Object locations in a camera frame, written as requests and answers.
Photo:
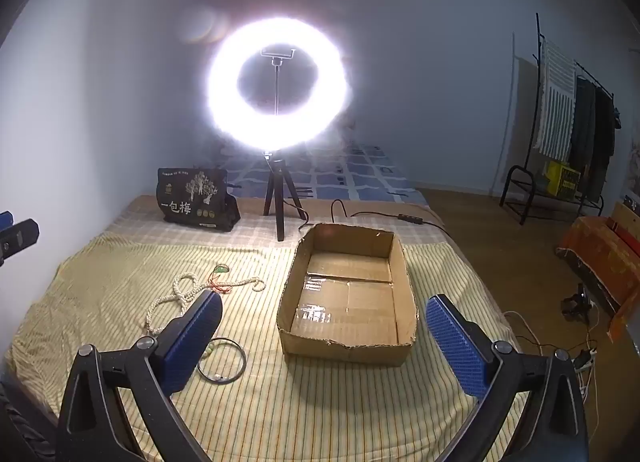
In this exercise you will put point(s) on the dark green garment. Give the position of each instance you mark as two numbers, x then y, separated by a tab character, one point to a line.
582	132

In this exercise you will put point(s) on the black tripod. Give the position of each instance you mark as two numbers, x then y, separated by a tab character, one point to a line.
278	202

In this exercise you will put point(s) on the orange covered furniture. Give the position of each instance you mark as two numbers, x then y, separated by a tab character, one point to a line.
600	252

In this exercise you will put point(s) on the pink checked blanket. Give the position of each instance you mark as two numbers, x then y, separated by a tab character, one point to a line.
140	222

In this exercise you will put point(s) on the blue patterned blanket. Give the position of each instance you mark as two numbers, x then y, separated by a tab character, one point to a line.
360	177

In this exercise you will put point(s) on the striped white towel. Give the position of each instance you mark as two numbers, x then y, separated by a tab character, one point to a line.
555	107

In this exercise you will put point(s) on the black garment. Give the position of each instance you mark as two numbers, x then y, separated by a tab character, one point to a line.
604	142

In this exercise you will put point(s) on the phone holder clamp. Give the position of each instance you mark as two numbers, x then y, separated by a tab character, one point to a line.
276	62

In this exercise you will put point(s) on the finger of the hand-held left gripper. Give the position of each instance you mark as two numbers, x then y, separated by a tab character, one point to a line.
4	218
20	238

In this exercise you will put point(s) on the yellow box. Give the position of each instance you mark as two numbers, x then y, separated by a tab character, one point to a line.
562	180

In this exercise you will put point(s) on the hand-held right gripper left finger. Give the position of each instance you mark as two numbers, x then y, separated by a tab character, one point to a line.
192	342

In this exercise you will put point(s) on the thin dark bangle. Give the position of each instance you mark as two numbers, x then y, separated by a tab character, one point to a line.
243	357

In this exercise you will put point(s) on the cardboard box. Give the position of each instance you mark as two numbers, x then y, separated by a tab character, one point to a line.
345	347

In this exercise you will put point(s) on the black clothes rack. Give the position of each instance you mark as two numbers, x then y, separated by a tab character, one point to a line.
512	182

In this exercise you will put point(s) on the yellow striped bed sheet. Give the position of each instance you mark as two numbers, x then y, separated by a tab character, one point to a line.
250	417

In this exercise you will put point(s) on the black snack bag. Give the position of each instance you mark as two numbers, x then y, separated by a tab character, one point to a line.
197	202

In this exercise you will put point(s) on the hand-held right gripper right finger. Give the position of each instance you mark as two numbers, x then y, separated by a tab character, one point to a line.
457	347

